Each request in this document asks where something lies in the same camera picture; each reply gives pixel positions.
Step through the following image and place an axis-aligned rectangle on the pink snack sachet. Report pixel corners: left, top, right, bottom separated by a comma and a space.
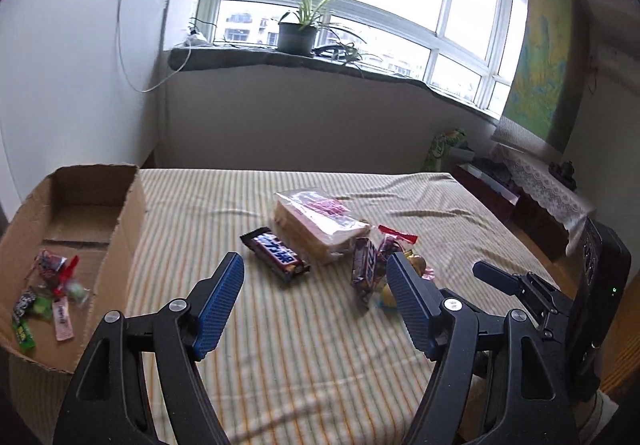
52, 297, 74, 342

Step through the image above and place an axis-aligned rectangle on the brown braised egg pack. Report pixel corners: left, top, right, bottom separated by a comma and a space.
406, 251, 435, 280

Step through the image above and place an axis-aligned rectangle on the green snack sachet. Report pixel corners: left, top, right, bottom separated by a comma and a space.
12, 319, 36, 353

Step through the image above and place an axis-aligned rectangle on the small green jelly cup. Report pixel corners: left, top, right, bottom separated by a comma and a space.
64, 279, 90, 307

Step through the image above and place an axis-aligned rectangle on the yellow jelly cup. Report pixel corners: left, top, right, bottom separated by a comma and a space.
376, 280, 397, 311

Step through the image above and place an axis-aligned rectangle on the red clear bag of nuts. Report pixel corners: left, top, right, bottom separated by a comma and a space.
378, 225, 419, 262

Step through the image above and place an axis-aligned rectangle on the large Snickers bar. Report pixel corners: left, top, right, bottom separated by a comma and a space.
350, 237, 378, 305

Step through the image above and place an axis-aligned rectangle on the small Snickers bar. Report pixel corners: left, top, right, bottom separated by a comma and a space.
240, 226, 310, 283

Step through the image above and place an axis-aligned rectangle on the black patterned snack packet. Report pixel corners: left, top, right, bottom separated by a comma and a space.
12, 287, 37, 325

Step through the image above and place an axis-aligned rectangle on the red-edged bag of dates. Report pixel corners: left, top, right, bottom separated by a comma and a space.
32, 249, 79, 299

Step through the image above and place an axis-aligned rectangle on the lace cloth covered cabinet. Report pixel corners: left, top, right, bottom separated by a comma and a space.
490, 144, 597, 255

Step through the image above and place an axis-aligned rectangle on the dark wooden side table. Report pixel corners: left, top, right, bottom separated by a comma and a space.
452, 163, 520, 224

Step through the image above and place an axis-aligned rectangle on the dark object on cabinet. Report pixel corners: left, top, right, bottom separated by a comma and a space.
548, 161, 577, 191

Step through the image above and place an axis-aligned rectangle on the green patterned bag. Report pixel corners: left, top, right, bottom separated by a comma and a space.
421, 128, 476, 172

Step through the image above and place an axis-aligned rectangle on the cardboard box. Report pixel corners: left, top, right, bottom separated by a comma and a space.
0, 163, 150, 376

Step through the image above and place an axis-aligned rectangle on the bagged sliced bread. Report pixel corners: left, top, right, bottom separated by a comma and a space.
273, 188, 372, 263

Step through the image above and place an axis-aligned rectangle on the striped bed sheet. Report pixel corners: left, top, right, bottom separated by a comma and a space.
8, 167, 561, 445

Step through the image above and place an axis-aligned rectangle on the small potted plant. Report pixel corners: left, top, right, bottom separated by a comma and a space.
311, 26, 366, 70

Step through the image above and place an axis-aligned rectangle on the potted spider plant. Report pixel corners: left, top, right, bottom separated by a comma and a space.
277, 0, 333, 56

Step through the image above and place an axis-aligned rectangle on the dark windowsill cover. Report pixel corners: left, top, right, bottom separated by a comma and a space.
166, 45, 498, 125

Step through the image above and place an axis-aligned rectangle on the wall map poster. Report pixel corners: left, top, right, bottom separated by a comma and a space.
494, 0, 589, 161

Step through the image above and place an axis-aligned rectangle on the white cable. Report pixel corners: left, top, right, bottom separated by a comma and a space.
114, 0, 194, 95

